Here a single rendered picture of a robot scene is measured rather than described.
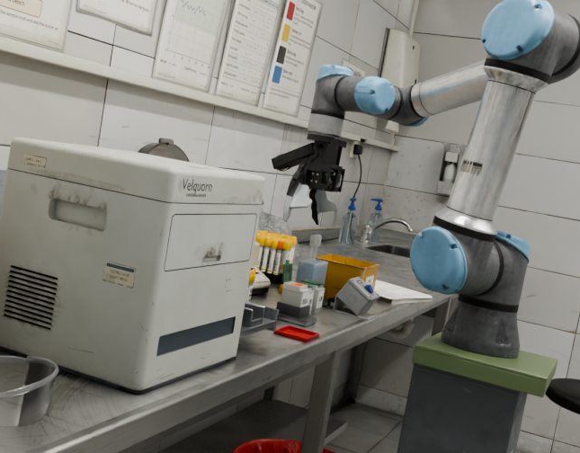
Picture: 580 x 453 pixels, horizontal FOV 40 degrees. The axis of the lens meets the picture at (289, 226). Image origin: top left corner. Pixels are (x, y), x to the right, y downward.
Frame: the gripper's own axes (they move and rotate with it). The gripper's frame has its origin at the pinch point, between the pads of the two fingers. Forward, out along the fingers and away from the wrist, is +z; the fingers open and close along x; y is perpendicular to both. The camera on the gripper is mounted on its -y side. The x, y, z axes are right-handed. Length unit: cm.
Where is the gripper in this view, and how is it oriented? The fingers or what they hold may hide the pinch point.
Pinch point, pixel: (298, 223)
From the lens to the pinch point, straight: 177.7
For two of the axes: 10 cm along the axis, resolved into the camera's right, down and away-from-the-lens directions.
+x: 5.0, 0.4, 8.7
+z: -1.8, 9.8, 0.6
